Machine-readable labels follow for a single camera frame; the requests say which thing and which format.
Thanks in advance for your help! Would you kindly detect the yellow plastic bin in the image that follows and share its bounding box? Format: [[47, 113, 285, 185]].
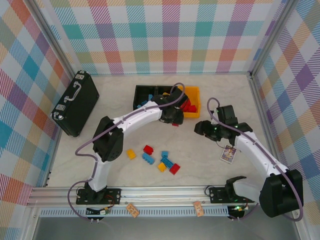
[[176, 86, 201, 120]]

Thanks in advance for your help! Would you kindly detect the wide aluminium base rail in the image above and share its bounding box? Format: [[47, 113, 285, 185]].
[[26, 185, 304, 209]]

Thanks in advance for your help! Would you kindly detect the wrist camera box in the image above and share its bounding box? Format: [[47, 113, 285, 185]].
[[216, 104, 239, 126], [171, 85, 189, 106]]

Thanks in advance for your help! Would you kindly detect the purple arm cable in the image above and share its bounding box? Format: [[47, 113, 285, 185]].
[[68, 82, 187, 222], [206, 97, 305, 223]]

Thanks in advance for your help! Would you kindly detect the orange paper ticket tag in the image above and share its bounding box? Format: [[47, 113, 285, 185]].
[[126, 202, 140, 218], [193, 201, 205, 218]]

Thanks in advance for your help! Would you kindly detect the black plastic bin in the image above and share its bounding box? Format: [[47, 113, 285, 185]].
[[131, 84, 159, 111], [155, 85, 176, 98]]

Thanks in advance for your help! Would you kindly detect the aluminium side rail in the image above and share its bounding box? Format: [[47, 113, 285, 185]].
[[247, 72, 286, 176], [42, 129, 63, 188]]

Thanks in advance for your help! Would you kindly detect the white slotted cable duct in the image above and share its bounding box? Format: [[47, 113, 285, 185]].
[[39, 206, 230, 218]]

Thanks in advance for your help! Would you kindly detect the grey metal panel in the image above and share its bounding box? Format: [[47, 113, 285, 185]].
[[31, 216, 301, 240]]

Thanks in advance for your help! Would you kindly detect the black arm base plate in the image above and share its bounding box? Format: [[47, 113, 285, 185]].
[[208, 186, 256, 205], [75, 187, 123, 206]]

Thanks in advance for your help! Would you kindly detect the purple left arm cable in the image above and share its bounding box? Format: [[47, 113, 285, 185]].
[[68, 82, 187, 222]]

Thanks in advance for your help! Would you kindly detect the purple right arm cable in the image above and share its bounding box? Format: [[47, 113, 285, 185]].
[[206, 97, 305, 223]]

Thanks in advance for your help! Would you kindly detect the aluminium frame post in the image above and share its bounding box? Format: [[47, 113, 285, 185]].
[[249, 0, 298, 77], [29, 0, 79, 76]]

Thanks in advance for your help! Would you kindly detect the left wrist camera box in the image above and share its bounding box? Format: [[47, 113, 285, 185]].
[[171, 85, 189, 106]]

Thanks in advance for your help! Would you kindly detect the black briefcase silver handle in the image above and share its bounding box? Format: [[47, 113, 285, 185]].
[[50, 69, 100, 138]]

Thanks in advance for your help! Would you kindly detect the small colourful printed card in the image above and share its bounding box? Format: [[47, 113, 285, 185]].
[[219, 144, 237, 164]]

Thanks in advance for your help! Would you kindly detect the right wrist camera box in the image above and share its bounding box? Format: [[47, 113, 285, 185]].
[[216, 104, 239, 126]]

